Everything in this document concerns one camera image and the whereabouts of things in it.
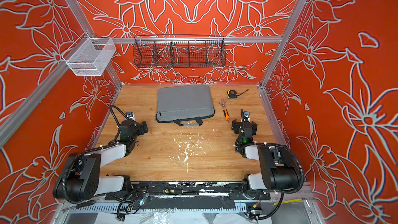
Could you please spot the grey zippered laptop bag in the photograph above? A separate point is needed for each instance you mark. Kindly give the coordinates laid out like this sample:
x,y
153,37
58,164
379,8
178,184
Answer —
x,y
184,103

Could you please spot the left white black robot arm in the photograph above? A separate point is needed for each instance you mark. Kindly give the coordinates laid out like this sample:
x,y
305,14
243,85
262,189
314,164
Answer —
x,y
80,179

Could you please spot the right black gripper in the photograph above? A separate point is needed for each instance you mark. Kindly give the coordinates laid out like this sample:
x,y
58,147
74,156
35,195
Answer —
x,y
244,126

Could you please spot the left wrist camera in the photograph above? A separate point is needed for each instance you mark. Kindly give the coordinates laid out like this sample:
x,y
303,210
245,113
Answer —
x,y
130,115

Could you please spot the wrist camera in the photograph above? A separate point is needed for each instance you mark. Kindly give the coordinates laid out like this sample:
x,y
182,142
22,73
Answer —
x,y
130,115
246,116

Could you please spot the orange handled adjustable wrench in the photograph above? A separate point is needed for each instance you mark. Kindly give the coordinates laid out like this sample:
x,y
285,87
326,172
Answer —
x,y
225,111

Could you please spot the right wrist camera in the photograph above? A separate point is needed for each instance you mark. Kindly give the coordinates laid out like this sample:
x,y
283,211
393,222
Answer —
x,y
246,116

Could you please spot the black wire wall basket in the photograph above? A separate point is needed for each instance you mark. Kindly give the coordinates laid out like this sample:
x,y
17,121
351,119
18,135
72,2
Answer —
x,y
179,52

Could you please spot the yellow black tape measure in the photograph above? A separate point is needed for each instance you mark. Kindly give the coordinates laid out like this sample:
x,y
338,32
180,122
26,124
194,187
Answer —
x,y
233,94

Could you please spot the white wire mesh basket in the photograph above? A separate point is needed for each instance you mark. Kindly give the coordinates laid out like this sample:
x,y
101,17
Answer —
x,y
91,56

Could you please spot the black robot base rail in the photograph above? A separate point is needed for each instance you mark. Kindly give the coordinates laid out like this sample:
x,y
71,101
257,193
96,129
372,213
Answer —
x,y
207,196

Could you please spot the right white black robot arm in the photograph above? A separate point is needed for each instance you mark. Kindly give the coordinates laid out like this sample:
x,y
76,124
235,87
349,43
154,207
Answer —
x,y
280,168

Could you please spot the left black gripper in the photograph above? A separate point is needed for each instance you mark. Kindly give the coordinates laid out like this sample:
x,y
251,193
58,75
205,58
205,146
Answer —
x,y
141,130

